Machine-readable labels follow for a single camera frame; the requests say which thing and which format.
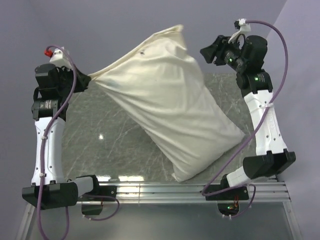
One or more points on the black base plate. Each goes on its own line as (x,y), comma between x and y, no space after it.
(213,193)
(108,193)

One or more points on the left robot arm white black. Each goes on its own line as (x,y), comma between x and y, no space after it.
(49,189)

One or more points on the cream pillowcase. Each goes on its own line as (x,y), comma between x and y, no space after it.
(161,87)

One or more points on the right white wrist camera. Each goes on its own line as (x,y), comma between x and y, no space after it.
(242,26)

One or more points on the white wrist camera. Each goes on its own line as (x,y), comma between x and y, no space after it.
(58,58)
(242,26)

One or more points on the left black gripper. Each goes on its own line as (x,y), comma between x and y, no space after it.
(83,80)

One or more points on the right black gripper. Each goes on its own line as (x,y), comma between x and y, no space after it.
(217,49)

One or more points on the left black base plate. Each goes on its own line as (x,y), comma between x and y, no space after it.
(108,193)

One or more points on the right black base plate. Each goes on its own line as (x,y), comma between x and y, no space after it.
(213,193)

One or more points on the aluminium front rail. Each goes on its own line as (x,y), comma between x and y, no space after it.
(176,193)

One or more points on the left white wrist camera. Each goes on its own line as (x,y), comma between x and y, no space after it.
(58,58)

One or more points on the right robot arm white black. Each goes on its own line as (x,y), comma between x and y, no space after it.
(272,156)

